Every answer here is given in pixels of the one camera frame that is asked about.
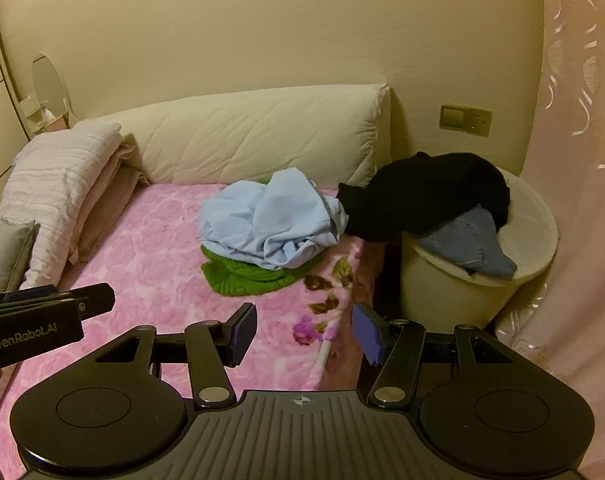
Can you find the grey pillow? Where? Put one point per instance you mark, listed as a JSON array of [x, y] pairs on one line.
[[7, 255]]

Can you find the pink floral blanket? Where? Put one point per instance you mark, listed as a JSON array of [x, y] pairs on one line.
[[147, 270]]

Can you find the white oval mirror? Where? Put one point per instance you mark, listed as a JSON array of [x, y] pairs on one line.
[[50, 82]]

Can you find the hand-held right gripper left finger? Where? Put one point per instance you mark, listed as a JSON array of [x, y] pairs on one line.
[[245, 332]]

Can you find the beige wall switch plate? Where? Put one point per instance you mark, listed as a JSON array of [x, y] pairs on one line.
[[466, 120]]

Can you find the blue jeans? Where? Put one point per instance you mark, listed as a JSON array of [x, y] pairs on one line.
[[472, 245]]

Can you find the white laundry basket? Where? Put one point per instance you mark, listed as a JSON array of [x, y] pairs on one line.
[[447, 295]]

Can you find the folded beige sheet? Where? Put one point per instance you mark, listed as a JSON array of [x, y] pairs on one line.
[[112, 190]]

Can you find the light blue sweatshirt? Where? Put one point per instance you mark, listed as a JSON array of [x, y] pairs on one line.
[[272, 220]]

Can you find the white striped quilt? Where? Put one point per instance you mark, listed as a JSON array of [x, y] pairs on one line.
[[57, 185]]

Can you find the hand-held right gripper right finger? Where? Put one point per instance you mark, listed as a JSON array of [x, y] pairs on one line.
[[367, 332]]

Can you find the green knit garment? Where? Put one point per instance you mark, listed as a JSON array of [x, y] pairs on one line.
[[242, 280]]

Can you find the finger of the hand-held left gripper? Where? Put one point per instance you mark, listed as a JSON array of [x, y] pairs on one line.
[[95, 299], [22, 295]]

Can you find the black garment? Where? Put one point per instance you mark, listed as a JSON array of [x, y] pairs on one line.
[[422, 195]]

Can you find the cream headboard cushion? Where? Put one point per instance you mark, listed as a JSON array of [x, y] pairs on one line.
[[242, 135]]

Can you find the pink curtain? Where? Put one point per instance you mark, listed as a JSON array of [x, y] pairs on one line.
[[582, 160]]

